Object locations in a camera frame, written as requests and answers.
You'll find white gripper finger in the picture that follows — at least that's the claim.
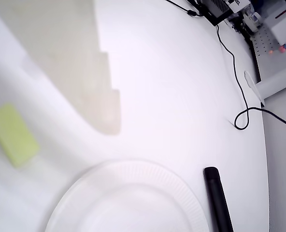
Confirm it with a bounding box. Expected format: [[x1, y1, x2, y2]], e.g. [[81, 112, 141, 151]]
[[0, 0, 122, 170]]

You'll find yellow-green foam block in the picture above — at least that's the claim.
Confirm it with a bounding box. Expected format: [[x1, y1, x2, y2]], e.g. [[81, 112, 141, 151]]
[[0, 103, 40, 169]]

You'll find black electronics box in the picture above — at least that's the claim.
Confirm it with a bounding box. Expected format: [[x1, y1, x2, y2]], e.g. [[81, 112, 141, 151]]
[[186, 0, 233, 27]]

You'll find white paper plate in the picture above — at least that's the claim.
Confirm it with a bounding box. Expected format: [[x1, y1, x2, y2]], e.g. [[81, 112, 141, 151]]
[[44, 158, 210, 232]]

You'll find grey perforated board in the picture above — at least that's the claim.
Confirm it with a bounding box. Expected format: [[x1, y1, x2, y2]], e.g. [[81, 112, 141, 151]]
[[249, 24, 286, 84]]

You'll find black cylindrical rod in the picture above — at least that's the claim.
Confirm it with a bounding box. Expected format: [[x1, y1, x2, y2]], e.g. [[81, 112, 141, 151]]
[[203, 166, 234, 232]]

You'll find white box with red line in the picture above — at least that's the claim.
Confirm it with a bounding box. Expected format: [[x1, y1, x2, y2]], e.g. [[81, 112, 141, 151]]
[[263, 0, 286, 46]]

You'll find black cable with inline bulge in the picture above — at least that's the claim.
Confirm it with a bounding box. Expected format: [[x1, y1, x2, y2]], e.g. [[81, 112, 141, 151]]
[[165, 0, 204, 18]]

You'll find thin black looped cable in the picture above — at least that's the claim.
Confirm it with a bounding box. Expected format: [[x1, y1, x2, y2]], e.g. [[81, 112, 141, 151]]
[[215, 25, 286, 155]]

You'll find white round post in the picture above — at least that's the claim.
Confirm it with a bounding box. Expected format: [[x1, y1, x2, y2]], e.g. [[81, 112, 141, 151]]
[[254, 74, 286, 100]]

